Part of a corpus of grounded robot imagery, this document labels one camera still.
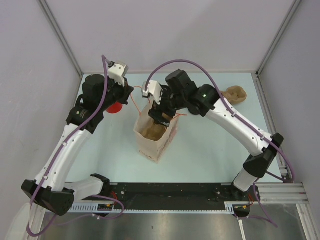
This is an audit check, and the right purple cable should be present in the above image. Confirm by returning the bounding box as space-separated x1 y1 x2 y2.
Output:
146 59 296 228

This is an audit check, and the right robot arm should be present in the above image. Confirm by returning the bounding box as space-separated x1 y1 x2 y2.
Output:
141 69 284 201

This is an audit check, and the red cylindrical straw holder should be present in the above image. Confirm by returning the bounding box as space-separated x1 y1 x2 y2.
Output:
105 102 123 114

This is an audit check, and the brown pulp cup carrier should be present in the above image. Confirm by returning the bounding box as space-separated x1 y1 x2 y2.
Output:
221 85 247 105
140 118 168 141

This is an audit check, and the translucent bag with orange handles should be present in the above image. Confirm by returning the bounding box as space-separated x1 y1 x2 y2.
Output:
130 95 186 163

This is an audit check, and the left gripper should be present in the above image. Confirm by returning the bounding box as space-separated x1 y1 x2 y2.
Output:
97 75 134 111

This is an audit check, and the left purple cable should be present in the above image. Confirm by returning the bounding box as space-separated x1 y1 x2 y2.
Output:
26 55 111 237

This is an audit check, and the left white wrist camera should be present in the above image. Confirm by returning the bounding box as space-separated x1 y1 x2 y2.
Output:
107 61 129 87

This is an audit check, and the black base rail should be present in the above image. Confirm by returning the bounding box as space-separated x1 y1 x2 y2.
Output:
98 178 260 212

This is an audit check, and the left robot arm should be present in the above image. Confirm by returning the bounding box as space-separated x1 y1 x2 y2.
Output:
21 74 134 216

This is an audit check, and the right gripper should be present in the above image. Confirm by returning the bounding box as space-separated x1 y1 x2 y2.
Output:
149 85 187 127

